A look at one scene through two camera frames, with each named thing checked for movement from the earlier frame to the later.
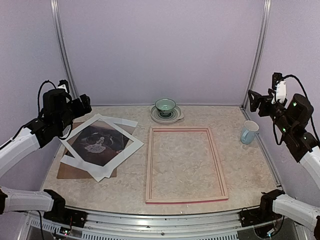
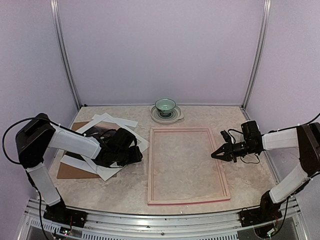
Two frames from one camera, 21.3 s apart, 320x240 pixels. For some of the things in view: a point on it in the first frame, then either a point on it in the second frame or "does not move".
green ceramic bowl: (165, 105) does not move
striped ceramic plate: (175, 115) does not move
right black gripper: (266, 99) to (228, 149)
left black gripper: (80, 111) to (137, 155)
